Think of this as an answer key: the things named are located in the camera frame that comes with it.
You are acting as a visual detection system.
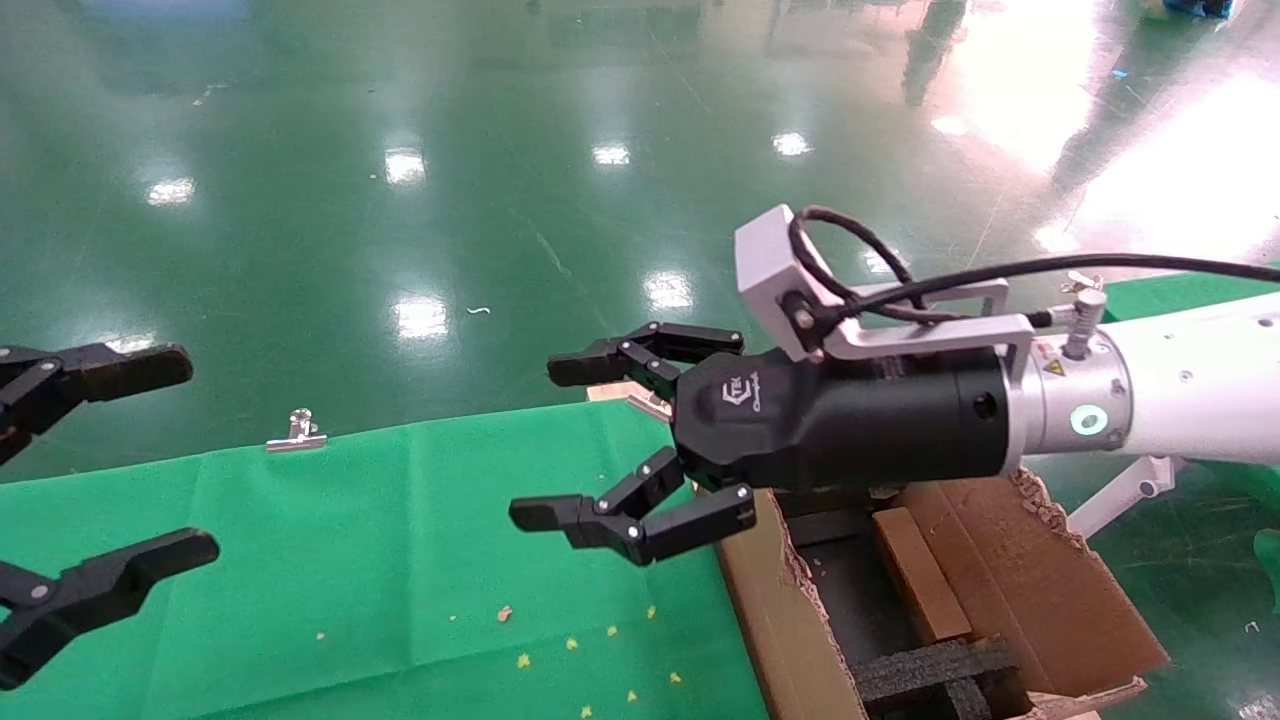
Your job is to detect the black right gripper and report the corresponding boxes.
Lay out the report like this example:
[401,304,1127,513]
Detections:
[508,322,1013,568]

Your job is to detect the silver camera mounting bracket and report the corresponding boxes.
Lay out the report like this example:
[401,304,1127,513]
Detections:
[825,280,1036,386]

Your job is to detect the small taped cardboard box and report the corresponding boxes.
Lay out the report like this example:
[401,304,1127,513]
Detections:
[872,507,973,644]

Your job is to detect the black foam bottom pad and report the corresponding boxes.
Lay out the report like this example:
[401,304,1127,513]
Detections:
[797,545,926,661]

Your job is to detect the light green fabric piece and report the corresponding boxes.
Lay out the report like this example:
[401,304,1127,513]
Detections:
[1253,528,1280,613]

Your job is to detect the white metal strut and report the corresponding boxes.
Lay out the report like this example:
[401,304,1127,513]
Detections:
[1065,455,1186,541]

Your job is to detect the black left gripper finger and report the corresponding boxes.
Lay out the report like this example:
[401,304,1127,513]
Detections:
[0,530,221,693]
[0,343,195,466]

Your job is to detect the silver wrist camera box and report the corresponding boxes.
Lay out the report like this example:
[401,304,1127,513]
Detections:
[735,205,846,363]

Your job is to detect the large open cardboard carton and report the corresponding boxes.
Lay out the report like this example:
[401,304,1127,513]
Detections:
[715,470,1171,720]

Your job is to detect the green table cloth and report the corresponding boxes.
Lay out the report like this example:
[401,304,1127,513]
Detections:
[1100,268,1280,516]
[0,400,771,720]

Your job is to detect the black camera cable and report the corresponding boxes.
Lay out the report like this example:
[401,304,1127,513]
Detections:
[788,205,1280,326]

